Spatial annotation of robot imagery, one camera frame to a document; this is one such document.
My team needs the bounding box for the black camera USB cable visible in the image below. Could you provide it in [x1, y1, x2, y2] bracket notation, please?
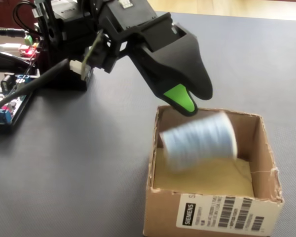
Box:
[0, 58, 83, 115]

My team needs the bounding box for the thick black curved cable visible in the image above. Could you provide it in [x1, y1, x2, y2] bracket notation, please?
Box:
[0, 48, 32, 74]

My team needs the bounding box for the light blue yarn-wrapped block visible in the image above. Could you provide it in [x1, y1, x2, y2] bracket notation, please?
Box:
[159, 111, 238, 172]

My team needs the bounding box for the white cable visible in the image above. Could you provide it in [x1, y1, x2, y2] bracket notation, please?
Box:
[0, 42, 24, 50]

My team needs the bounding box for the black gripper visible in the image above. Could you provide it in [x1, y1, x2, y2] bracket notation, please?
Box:
[98, 0, 214, 117]

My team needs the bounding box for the green circuit board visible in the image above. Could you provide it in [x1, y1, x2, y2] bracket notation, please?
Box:
[16, 34, 44, 62]

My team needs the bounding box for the large grey table mat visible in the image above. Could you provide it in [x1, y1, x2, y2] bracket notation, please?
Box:
[0, 11, 296, 237]

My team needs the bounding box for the black power plug cable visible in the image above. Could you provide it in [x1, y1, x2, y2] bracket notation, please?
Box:
[0, 27, 26, 38]

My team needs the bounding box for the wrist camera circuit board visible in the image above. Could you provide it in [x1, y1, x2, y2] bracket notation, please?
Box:
[80, 30, 101, 81]

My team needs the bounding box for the open cardboard box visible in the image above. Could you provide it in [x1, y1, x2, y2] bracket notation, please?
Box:
[142, 105, 285, 237]

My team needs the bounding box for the blue circuit board in holder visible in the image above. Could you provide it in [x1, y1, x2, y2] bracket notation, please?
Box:
[0, 70, 40, 134]

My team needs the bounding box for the black servo cable bundle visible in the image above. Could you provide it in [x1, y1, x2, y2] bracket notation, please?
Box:
[13, 0, 44, 33]

